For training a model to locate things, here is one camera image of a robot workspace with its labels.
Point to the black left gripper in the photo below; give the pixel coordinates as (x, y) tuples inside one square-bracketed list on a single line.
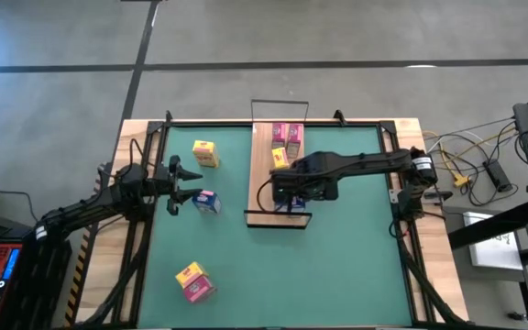
[(172, 185)]

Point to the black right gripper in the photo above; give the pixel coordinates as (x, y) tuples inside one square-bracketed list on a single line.
[(305, 185)]

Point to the Frosted Flakes cereal box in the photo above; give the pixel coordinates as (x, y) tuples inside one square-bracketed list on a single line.
[(282, 207), (206, 201), (299, 205)]

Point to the yellow Corn Pops box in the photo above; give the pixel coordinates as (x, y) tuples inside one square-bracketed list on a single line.
[(190, 274), (280, 157), (205, 153)]

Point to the purple Raisin Bran box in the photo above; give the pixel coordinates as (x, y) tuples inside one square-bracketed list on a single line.
[(295, 135), (199, 289), (278, 133)]

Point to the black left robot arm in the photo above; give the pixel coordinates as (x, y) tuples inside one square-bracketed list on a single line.
[(85, 206)]

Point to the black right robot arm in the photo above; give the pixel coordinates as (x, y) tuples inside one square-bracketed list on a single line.
[(369, 160)]

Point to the wooden shelf board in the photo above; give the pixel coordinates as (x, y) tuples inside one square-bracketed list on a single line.
[(259, 151)]

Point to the green table mat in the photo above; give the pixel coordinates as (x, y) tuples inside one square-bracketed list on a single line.
[(337, 256)]

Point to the yellow black hazard strip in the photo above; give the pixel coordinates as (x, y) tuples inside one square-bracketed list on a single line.
[(73, 293)]

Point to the black equipment case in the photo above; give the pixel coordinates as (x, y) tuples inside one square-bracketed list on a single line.
[(48, 293)]

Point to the black metal beam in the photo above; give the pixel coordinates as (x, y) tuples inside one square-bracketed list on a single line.
[(498, 225)]

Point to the white board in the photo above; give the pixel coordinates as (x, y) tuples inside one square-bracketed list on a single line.
[(493, 252)]

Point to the small black object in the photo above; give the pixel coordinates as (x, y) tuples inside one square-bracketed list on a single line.
[(516, 316)]

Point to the black metal shelf frame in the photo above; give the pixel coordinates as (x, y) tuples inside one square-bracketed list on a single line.
[(264, 212), (280, 101)]

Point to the black aluminium table frame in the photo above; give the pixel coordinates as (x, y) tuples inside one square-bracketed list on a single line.
[(209, 124)]

